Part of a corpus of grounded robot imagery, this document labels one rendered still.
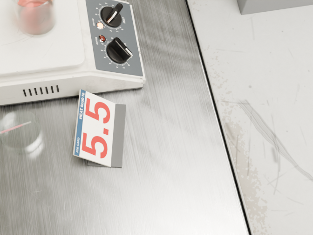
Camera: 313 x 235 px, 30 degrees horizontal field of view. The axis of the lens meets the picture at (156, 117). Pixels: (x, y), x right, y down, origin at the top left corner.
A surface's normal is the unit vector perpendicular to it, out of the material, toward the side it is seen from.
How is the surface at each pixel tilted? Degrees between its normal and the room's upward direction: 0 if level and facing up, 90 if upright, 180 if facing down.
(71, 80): 90
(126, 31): 30
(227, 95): 0
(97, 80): 90
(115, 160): 0
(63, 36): 0
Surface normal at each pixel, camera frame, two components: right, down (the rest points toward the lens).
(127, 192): 0.07, -0.40
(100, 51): 0.55, -0.41
